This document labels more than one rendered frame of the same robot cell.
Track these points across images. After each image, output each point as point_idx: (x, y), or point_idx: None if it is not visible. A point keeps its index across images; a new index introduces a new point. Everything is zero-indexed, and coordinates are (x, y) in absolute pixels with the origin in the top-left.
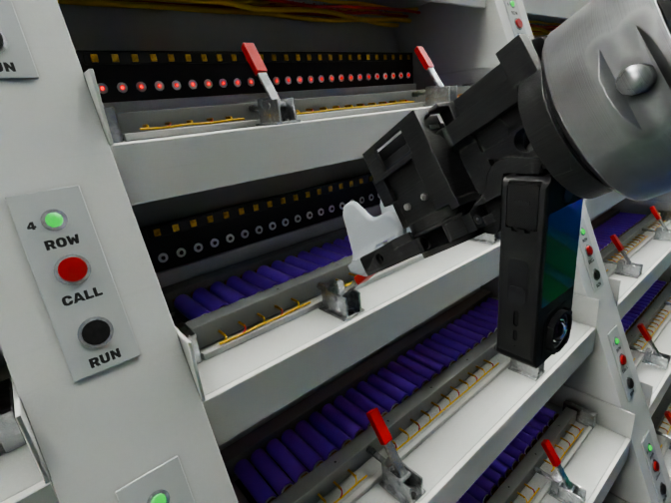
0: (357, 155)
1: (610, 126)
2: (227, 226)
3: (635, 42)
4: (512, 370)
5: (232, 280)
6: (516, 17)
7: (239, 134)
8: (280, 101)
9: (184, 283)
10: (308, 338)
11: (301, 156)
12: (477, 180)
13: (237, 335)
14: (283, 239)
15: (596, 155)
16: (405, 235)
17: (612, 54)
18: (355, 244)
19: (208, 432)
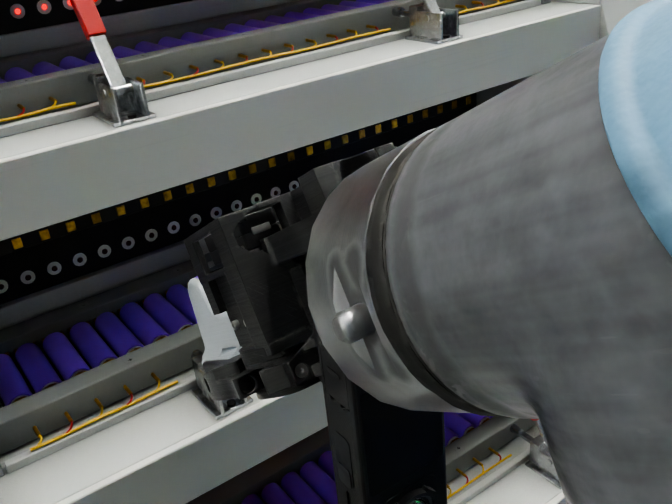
0: (260, 154)
1: (350, 355)
2: (73, 241)
3: (356, 278)
4: (530, 468)
5: (76, 332)
6: None
7: (47, 156)
8: (124, 84)
9: (4, 335)
10: (156, 447)
11: (156, 171)
12: (309, 313)
13: (57, 437)
14: (169, 254)
15: (351, 375)
16: (229, 365)
17: (343, 278)
18: (205, 335)
19: None
